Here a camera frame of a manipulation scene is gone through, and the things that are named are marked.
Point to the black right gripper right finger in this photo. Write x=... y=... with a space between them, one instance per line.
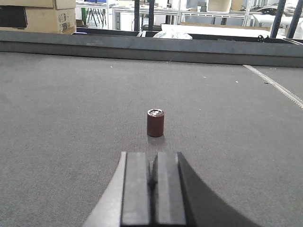
x=180 y=198

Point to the dark metal table rail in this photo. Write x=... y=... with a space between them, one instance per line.
x=155 y=49

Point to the metal ruler strip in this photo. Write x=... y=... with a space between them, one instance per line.
x=294 y=98

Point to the cardboard box stack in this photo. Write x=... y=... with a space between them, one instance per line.
x=42 y=16

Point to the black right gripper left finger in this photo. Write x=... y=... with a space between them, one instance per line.
x=126 y=200

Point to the white foam board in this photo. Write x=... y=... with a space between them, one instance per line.
x=210 y=30

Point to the crumpled clear plastic bag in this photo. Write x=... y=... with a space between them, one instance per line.
x=171 y=34

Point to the dark red cylindrical capacitor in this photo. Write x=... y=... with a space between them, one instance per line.
x=155 y=122

